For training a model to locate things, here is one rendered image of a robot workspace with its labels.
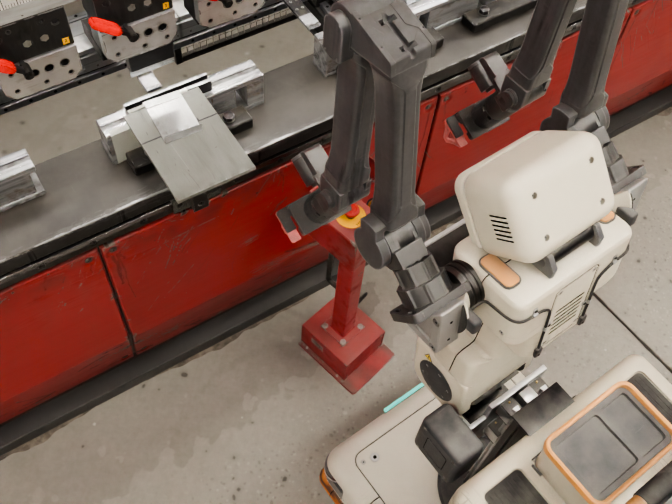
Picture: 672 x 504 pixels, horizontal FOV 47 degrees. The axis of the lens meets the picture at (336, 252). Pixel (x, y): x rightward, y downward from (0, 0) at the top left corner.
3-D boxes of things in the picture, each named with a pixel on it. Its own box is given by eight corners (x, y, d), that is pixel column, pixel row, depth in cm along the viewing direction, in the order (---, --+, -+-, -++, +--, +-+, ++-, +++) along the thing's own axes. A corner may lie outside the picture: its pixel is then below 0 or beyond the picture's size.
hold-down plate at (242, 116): (137, 176, 175) (134, 168, 173) (126, 160, 178) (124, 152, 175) (253, 127, 185) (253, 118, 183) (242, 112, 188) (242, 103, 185)
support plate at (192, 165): (178, 204, 158) (177, 201, 157) (123, 119, 169) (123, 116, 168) (256, 169, 164) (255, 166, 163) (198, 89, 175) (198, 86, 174)
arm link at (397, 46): (386, 48, 92) (450, 17, 96) (320, -2, 100) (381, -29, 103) (383, 279, 127) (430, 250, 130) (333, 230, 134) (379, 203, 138)
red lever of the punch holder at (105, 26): (95, 23, 138) (140, 36, 146) (86, 9, 139) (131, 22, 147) (91, 31, 139) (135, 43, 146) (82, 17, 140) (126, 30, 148)
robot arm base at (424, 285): (417, 325, 122) (474, 287, 126) (395, 279, 120) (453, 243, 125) (391, 320, 130) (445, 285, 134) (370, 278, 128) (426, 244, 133)
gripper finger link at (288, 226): (266, 220, 155) (277, 210, 147) (295, 204, 158) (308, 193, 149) (283, 249, 156) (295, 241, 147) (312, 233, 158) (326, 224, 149)
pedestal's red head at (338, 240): (352, 273, 190) (358, 232, 175) (306, 233, 196) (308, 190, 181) (406, 226, 199) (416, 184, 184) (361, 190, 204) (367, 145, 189)
